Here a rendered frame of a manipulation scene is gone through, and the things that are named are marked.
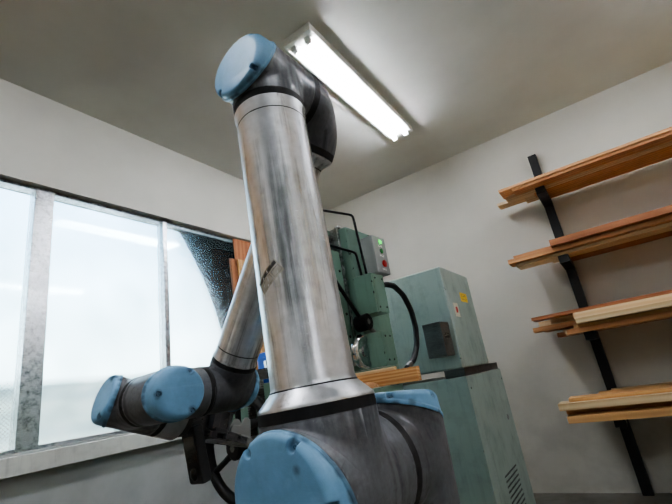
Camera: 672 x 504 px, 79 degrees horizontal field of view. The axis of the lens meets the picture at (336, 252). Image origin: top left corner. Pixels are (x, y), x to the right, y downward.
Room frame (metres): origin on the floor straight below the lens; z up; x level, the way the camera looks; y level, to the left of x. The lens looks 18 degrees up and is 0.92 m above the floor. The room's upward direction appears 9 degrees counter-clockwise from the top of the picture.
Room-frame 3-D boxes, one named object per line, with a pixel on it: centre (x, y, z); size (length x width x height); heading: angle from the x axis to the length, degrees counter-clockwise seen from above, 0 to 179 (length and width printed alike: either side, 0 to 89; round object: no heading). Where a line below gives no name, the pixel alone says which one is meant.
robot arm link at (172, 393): (0.76, 0.34, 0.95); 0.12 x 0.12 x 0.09; 56
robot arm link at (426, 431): (0.69, -0.04, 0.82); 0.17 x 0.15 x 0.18; 146
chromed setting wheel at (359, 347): (1.49, -0.04, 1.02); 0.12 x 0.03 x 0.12; 145
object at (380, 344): (1.51, -0.10, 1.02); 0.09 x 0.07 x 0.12; 55
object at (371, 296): (1.54, -0.11, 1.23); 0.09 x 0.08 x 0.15; 145
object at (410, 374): (1.42, 0.09, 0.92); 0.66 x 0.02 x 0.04; 55
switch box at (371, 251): (1.63, -0.16, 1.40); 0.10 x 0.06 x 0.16; 145
